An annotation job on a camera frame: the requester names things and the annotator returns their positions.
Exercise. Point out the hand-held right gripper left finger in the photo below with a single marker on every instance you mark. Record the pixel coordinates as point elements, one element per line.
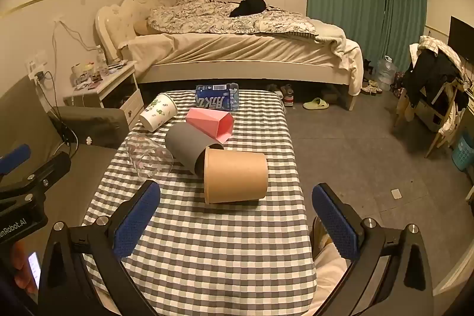
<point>135,219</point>

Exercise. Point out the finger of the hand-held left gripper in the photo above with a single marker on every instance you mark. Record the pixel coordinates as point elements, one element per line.
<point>14,157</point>
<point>44,171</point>

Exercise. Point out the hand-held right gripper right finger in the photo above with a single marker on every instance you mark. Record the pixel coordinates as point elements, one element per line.
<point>337,223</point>

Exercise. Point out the brown paper cup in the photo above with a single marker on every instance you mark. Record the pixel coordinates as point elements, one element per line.
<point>237,175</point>

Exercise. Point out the clear plastic cup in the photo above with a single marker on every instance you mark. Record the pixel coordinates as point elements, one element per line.
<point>148,156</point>

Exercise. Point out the grey cup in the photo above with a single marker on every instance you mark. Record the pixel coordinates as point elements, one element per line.
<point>185,145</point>

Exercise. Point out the white cup with green print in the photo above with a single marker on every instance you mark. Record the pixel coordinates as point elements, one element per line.
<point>159,112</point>

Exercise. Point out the pink faceted cup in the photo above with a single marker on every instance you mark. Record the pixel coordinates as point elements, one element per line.
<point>205,121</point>

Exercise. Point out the person's left hand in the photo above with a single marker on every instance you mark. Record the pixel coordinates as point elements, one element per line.
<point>22,273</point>

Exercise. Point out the white cloth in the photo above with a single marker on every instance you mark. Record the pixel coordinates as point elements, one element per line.
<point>329,277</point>

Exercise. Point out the white paper scrap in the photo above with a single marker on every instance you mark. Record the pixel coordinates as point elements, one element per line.
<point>397,193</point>

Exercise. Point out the grey checkered tablecloth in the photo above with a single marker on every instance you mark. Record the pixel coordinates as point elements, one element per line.
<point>222,245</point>

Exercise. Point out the white nightstand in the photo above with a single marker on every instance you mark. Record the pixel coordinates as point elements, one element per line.
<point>114,94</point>

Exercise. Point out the white tape roll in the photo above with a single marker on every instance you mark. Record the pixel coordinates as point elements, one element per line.
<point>77,70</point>

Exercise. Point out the green slipper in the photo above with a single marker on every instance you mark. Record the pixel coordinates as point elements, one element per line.
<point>315,104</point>

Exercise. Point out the clear plastic bottle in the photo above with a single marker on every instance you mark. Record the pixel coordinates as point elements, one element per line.
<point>100,57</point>

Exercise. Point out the wooden chair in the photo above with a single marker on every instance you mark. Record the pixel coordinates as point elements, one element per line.
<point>442,138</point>

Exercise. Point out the pair of shoes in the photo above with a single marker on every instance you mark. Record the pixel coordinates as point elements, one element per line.
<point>370,86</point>

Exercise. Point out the blue laundry basket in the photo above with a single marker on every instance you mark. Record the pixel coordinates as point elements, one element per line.
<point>463,153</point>

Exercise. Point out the large water jug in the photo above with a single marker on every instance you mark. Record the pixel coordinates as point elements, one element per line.
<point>387,73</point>

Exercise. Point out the black jacket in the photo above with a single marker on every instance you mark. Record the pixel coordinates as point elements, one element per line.
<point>433,79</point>

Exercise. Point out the tan pillow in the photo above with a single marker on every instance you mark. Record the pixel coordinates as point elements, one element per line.
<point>140,27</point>

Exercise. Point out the cream blanket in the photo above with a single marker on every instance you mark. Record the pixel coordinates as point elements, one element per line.
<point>340,40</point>

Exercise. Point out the cream bed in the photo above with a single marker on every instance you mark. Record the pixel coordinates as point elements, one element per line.
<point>240,57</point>

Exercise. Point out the checkered shirt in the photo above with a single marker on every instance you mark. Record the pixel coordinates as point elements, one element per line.
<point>440,45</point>

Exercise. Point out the floral patterned quilt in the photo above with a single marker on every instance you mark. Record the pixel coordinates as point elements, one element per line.
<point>207,16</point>

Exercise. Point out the black television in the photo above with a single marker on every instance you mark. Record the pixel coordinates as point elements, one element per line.
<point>461,38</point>

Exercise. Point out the black clothing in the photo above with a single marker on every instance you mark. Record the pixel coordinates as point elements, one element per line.
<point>248,6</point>

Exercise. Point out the white wall outlet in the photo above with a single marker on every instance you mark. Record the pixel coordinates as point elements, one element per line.
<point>36,60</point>

